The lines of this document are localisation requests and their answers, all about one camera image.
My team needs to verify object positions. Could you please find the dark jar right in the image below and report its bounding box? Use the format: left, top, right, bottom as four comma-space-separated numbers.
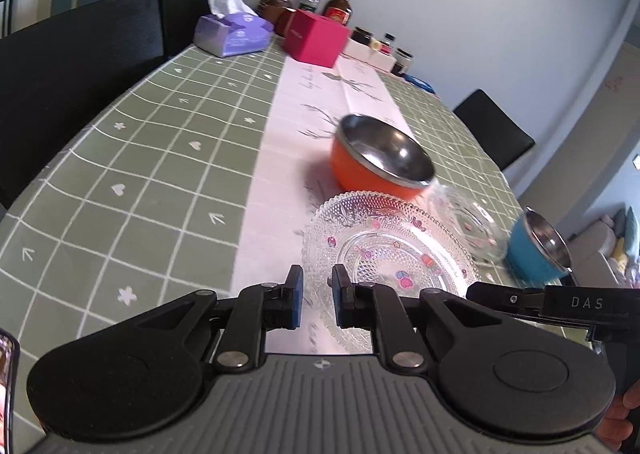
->
390, 48, 413, 76

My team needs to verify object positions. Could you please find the small patterned glass plate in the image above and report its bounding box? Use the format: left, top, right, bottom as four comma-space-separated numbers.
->
426, 183, 508, 263

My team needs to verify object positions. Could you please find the person's right hand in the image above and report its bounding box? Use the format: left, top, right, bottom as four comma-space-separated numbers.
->
596, 380, 640, 451

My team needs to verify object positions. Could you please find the black chair right side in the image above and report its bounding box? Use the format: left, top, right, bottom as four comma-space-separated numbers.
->
454, 89, 535, 171

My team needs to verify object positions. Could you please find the amber liquor bottle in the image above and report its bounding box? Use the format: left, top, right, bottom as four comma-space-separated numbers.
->
322, 0, 352, 26

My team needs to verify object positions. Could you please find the blue steel bowl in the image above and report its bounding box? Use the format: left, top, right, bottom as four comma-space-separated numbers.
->
506, 207, 573, 286

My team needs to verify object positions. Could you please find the dark jar left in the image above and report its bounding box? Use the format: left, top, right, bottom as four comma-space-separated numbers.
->
350, 26, 372, 46

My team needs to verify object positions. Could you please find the orange steel bowl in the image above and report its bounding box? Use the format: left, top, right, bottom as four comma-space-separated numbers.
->
330, 114, 436, 201

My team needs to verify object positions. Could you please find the beige sofa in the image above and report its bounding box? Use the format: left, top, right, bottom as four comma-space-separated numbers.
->
568, 207, 639, 289

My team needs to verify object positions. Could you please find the brown ceramic jar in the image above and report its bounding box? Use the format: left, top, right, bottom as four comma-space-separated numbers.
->
256, 0, 295, 25

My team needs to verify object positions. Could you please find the white condiment tray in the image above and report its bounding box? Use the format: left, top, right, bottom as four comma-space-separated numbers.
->
343, 38, 396, 72

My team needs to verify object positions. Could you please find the blue packet on table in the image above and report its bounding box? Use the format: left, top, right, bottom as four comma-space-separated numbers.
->
402, 74, 435, 95

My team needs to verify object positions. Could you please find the large patterned glass plate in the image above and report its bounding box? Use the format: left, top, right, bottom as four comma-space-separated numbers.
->
302, 191, 480, 353

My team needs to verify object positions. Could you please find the pink deer table runner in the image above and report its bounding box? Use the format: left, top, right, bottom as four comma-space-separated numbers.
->
231, 58, 410, 354

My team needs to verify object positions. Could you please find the small red-label bottle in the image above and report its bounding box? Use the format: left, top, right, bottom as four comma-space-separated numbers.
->
380, 33, 395, 55

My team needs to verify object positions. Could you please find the black chair far left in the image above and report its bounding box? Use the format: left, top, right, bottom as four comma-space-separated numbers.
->
158, 0, 210, 58

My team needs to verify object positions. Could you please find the dark jar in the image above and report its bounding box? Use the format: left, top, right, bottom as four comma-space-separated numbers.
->
390, 48, 413, 76
350, 26, 372, 46

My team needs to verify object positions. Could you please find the black chair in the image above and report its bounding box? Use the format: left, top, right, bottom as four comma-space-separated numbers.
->
1, 0, 164, 207
158, 0, 210, 58
454, 89, 535, 171

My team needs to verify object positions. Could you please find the magenta cube box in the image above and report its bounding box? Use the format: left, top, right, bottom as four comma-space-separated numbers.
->
283, 10, 350, 69

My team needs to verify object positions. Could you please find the purple tissue box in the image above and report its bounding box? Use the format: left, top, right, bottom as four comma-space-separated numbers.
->
193, 0, 273, 58

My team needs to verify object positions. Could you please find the black chair near left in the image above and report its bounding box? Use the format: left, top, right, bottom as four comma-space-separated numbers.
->
1, 0, 164, 207

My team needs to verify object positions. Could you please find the green checked tablecloth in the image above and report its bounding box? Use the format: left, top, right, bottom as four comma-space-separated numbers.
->
1, 45, 520, 453

